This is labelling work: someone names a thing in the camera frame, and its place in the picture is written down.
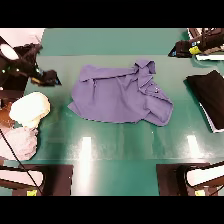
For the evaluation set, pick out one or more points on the white garment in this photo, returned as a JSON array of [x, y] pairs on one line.
[[209, 122]]

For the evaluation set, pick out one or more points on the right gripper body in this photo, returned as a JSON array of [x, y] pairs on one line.
[[181, 49]]

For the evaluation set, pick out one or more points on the black garment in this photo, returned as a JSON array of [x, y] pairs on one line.
[[210, 95]]

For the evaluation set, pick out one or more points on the purple shirt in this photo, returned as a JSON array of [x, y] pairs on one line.
[[116, 98]]

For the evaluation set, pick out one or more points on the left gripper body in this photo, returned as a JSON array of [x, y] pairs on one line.
[[48, 78]]

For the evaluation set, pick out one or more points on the pale pink garment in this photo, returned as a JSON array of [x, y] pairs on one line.
[[20, 143]]

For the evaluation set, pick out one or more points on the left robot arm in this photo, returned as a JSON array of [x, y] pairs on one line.
[[16, 68]]

